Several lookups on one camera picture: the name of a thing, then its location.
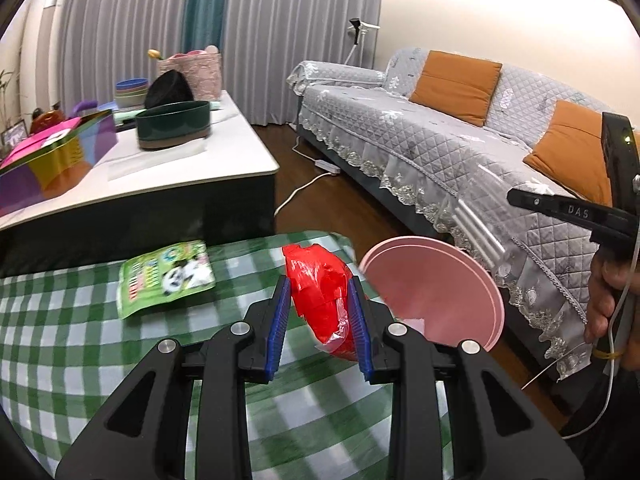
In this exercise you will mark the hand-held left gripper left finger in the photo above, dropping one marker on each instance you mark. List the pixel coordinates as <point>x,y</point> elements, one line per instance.
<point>277,332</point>

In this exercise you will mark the orange cushion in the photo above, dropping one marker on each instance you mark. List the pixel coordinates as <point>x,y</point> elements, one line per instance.
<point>570,150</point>
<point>455,87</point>

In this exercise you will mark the white power strip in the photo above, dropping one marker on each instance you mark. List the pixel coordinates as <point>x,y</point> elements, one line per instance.
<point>326,166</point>

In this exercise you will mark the brown teapot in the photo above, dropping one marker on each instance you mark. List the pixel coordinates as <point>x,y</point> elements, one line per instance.
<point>47,121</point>

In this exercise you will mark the bamboo plant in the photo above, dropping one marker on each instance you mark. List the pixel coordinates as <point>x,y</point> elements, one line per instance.
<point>6,95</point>

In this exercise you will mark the photo frame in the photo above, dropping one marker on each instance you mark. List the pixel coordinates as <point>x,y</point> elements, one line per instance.
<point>12,136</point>

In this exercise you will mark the grey quilted sofa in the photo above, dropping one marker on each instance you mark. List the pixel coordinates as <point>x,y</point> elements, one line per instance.
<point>400,125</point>

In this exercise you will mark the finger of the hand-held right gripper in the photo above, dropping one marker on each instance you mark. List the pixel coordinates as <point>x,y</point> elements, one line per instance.
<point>570,207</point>

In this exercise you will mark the red plastic bag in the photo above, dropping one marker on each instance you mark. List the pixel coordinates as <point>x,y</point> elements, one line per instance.
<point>320,285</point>

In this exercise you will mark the pink lace basket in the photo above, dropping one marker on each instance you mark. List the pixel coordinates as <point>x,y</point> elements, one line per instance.
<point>205,77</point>

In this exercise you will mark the green white checked cloth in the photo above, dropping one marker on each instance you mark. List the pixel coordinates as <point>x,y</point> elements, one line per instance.
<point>75,340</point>

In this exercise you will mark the yellow flower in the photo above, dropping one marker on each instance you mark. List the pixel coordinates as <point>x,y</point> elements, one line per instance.
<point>154,53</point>

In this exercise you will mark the teal curtain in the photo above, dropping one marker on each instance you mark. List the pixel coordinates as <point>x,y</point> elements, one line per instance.
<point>207,5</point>

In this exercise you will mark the pink round bin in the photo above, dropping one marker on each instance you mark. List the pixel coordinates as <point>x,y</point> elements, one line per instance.
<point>430,295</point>

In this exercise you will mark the white tower air conditioner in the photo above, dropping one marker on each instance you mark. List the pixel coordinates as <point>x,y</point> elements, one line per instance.
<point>42,60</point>

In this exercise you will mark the green snack packet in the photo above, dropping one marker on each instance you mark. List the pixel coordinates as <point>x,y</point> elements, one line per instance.
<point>165,280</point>

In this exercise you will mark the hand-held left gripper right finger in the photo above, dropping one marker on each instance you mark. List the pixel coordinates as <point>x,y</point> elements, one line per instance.
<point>361,332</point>

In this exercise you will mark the white top coffee table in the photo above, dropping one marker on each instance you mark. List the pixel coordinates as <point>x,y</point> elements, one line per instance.
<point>200,175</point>

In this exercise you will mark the clear packet of white sticks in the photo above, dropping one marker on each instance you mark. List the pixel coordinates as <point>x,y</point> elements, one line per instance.
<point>480,230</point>

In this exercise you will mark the black hat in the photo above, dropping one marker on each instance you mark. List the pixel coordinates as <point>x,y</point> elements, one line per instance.
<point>167,91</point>

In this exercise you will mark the grey curtain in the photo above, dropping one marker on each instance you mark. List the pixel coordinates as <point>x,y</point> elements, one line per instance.
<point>300,35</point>

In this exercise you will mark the blue plate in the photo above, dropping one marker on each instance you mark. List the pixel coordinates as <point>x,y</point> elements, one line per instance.
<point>107,106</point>

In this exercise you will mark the person's right hand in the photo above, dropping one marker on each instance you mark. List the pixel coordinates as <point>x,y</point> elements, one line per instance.
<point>600,310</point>

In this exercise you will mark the stack of pastel bowls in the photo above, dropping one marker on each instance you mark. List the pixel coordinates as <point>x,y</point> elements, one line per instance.
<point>131,94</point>

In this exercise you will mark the dark green round container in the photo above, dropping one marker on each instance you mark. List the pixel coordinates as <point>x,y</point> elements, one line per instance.
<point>172,127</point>

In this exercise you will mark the colourful tin box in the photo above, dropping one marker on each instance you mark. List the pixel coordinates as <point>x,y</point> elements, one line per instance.
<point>45,165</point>

